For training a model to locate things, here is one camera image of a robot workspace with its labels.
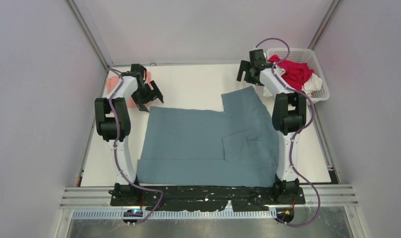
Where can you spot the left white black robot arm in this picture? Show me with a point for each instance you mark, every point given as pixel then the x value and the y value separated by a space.
pixel 113 123

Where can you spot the red t shirt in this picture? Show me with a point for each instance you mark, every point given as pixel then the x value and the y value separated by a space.
pixel 296 74

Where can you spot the white plastic laundry basket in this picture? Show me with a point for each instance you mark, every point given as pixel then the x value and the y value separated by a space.
pixel 300 55

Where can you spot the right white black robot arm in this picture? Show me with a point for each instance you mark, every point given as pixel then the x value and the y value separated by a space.
pixel 288 118

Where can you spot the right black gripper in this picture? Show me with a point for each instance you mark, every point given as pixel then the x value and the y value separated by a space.
pixel 244 66

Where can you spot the white t shirt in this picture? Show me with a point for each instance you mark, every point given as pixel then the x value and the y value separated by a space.
pixel 312 85

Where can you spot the folded pink t shirt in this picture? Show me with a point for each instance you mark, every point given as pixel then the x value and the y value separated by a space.
pixel 127 89

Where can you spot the aluminium frame rail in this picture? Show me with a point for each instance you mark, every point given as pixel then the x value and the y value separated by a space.
pixel 88 197

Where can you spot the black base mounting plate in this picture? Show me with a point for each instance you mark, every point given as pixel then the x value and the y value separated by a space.
pixel 201 198

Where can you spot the blue grey t shirt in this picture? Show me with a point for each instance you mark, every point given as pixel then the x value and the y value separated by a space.
pixel 235 147

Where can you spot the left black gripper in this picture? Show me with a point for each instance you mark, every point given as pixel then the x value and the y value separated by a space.
pixel 153 94

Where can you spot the white slotted cable duct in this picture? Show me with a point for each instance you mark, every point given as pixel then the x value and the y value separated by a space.
pixel 138 214

